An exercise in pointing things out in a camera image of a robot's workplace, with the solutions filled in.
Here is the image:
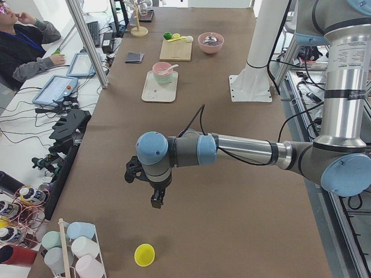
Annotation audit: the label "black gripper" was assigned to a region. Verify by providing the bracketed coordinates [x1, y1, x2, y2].
[150, 182, 168, 209]

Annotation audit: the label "white ceramic spoon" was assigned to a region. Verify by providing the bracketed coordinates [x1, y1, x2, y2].
[158, 64, 179, 75]

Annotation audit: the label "small pink bowl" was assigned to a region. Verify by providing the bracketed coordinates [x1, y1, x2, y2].
[152, 61, 173, 74]

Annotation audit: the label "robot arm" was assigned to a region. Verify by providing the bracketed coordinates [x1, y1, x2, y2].
[134, 1, 370, 208]

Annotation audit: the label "lower green bowl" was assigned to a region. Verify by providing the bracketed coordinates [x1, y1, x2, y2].
[155, 76, 172, 85]

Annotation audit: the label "green bowl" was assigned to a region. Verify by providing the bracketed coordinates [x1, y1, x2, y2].
[153, 72, 173, 84]
[155, 76, 172, 85]

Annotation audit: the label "top green bowl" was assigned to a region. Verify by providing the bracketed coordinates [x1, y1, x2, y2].
[153, 72, 173, 84]

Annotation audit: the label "large pink bowl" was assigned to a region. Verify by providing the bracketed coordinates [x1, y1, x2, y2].
[198, 32, 224, 54]

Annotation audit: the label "yellow plastic cup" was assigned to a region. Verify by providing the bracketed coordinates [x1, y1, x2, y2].
[134, 243, 155, 267]

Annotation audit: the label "blue plastic cup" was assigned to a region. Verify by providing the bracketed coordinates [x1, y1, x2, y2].
[67, 222, 95, 240]

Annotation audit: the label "white plastic cup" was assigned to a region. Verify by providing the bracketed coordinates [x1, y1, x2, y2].
[71, 236, 99, 258]

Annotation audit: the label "pink plastic cup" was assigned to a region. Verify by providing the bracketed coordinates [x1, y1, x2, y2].
[75, 254, 104, 278]

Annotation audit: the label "cream rabbit serving tray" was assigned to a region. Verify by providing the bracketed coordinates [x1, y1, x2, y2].
[141, 71, 178, 103]

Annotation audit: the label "green plastic cup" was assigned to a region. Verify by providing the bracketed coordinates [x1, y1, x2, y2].
[41, 231, 62, 250]

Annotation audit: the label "grey plastic cup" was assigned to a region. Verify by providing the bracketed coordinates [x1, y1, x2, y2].
[44, 247, 65, 274]

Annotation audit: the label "grey folded cloth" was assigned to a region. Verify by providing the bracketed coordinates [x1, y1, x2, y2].
[125, 52, 144, 64]

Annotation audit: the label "lower teach pendant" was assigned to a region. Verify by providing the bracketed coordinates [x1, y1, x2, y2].
[32, 75, 78, 107]

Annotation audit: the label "teach pendant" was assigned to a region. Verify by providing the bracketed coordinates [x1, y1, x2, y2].
[32, 75, 78, 107]
[67, 53, 96, 78]

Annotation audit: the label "bamboo cutting board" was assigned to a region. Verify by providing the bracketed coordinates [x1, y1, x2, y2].
[159, 40, 192, 62]

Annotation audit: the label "upper teach pendant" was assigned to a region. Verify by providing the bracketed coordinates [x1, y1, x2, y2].
[67, 53, 96, 78]

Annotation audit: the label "yellow plastic knife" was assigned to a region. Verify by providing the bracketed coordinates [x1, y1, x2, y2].
[167, 36, 187, 42]

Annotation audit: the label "white steamed bun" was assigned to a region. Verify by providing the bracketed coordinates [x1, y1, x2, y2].
[185, 36, 194, 43]

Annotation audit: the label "green lime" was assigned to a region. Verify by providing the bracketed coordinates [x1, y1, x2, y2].
[163, 32, 172, 40]

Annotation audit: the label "clear ice cubes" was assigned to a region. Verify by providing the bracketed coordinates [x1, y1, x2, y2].
[202, 40, 222, 47]

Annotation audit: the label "metal ice scoop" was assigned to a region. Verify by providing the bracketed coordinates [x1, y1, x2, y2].
[202, 35, 217, 45]

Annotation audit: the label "wooden cup tree stand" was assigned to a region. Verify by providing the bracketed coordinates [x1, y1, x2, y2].
[124, 1, 148, 37]

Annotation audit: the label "black keyboard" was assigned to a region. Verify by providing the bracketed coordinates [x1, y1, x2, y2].
[86, 21, 100, 47]

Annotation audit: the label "seated person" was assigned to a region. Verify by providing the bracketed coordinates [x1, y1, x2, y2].
[1, 1, 66, 90]

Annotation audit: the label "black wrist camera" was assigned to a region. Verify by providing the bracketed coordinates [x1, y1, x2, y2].
[124, 156, 148, 183]

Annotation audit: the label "wooden cup rack post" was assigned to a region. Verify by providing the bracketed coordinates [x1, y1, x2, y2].
[58, 218, 71, 278]

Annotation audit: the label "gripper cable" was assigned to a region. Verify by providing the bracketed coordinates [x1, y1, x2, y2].
[177, 104, 276, 166]

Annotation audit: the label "aluminium frame post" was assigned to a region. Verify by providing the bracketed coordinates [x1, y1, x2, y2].
[66, 0, 109, 89]

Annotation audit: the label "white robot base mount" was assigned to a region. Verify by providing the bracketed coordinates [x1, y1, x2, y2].
[229, 0, 291, 103]

